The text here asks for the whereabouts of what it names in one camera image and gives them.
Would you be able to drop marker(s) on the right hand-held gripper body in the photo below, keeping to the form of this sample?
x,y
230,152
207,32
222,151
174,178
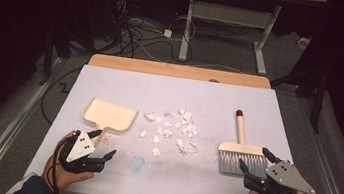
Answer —
x,y
287,179

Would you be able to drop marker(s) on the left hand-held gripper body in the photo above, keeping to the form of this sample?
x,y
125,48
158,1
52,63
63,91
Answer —
x,y
81,147

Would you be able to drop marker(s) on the wooden brush with red tip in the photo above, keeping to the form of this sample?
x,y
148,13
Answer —
x,y
241,148

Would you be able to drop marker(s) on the cream plastic dustpan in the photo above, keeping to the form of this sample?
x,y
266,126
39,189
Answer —
x,y
109,114

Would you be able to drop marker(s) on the pile of white paper scraps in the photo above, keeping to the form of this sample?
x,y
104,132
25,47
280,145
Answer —
x,y
187,116

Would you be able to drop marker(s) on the person's left hand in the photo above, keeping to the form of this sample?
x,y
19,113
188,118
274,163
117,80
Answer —
x,y
57,176

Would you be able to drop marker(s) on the black metal stand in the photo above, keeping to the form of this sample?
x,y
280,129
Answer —
x,y
47,57
318,103

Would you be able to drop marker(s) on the white board table cover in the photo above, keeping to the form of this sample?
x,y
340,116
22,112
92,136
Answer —
x,y
177,91

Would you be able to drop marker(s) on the wooden table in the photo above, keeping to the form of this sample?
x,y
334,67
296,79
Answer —
x,y
163,69

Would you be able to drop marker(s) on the white power strip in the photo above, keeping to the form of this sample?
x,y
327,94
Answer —
x,y
303,42

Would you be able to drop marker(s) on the white power adapter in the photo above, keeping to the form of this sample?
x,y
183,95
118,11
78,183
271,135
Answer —
x,y
168,33

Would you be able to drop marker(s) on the white-framed desk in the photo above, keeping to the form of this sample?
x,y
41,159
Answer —
x,y
231,14

